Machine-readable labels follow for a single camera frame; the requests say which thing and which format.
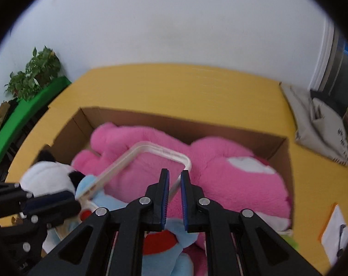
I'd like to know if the white paper sheet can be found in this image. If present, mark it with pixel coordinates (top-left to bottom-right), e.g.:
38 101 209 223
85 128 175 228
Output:
319 203 348 266

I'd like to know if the blue plush cat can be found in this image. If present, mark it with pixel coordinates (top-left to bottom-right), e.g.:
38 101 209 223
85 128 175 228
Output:
42 175 198 275

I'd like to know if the black pen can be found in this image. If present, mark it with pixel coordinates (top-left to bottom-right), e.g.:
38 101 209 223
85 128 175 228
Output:
336 224 347 259

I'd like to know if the pink plush bear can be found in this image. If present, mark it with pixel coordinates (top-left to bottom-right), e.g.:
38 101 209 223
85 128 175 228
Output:
72 122 292 232

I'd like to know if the grey folded cloth bag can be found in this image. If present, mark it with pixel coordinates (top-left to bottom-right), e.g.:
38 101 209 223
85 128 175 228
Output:
279 83 348 166

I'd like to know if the white panda plush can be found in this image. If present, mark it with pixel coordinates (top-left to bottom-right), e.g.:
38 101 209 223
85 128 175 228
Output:
20 149 85 197

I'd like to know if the brown cardboard box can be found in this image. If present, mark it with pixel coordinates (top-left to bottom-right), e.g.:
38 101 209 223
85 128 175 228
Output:
46 108 294 230

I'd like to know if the clear plastic phone case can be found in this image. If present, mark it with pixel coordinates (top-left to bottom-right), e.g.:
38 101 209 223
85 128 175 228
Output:
76 141 192 211

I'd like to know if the green potted plant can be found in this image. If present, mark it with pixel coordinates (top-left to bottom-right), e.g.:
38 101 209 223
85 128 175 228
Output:
4 46 62 100

